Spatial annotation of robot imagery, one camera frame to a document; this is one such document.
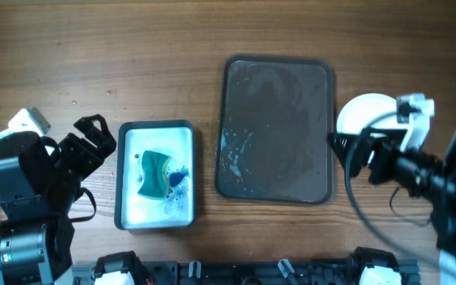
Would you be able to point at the brown serving tray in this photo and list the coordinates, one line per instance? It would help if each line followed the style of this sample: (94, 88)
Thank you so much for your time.
(274, 118)

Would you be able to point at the dark soapy water tray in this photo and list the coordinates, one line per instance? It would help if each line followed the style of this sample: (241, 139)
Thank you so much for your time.
(174, 138)

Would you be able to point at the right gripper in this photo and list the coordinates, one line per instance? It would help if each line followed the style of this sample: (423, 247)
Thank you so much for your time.
(385, 141)

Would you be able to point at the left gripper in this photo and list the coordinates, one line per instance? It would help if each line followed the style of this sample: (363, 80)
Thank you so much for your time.
(91, 157)

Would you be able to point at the green yellow sponge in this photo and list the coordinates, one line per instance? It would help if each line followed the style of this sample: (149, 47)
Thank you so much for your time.
(155, 182)

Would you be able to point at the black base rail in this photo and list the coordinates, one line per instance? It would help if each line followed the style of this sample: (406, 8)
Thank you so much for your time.
(314, 272)

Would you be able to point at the white plate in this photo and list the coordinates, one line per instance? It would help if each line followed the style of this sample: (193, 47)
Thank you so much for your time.
(361, 110)

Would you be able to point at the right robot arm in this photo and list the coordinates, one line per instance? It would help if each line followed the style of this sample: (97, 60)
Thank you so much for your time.
(422, 175)

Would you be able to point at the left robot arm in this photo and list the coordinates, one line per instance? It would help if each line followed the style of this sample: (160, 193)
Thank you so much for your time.
(40, 179)

